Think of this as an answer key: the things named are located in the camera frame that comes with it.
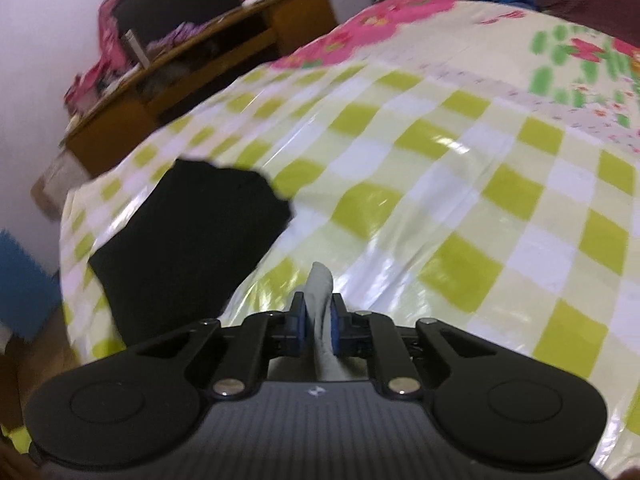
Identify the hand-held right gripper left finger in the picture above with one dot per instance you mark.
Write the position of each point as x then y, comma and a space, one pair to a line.
300, 322

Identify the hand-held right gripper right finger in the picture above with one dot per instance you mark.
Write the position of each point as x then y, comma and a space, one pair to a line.
334, 327

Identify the grey pants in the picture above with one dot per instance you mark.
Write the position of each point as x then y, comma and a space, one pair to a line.
319, 300

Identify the black pants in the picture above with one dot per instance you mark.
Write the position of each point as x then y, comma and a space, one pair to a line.
185, 240

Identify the checked floral bedsheet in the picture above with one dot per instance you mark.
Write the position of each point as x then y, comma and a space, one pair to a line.
450, 185

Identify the blue foam mat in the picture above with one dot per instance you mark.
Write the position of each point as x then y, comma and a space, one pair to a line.
25, 285

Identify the cardboard box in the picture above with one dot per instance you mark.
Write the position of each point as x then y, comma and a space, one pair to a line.
57, 185

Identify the wooden desk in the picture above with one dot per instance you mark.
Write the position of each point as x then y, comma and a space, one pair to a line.
295, 15

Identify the small white box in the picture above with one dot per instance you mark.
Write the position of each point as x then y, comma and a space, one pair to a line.
136, 49

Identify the black television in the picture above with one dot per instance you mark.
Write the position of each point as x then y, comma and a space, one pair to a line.
170, 5

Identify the pink cloth covered monitor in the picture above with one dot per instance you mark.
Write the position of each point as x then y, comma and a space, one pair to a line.
107, 35

